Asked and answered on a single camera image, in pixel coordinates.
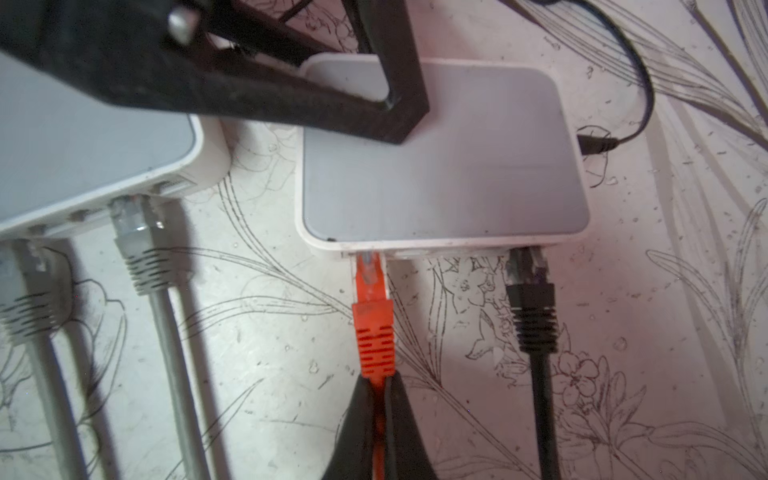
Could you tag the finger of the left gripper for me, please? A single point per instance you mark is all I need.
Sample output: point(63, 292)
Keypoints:
point(190, 57)

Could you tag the black adapter cable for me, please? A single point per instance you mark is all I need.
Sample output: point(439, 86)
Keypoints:
point(609, 93)

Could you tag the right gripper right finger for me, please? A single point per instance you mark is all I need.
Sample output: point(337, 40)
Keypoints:
point(405, 456)

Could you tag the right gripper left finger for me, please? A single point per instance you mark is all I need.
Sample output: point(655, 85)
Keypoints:
point(352, 458)

